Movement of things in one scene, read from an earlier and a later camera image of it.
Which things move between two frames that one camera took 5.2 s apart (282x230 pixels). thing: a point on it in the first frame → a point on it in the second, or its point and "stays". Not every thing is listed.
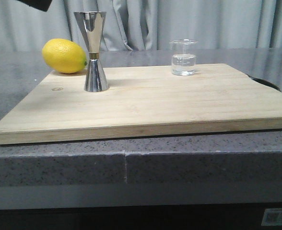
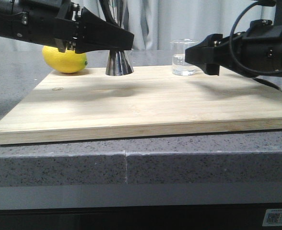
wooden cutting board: (145, 101) stays
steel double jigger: (91, 23) → (118, 63)
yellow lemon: (64, 56) stays
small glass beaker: (183, 57) stays
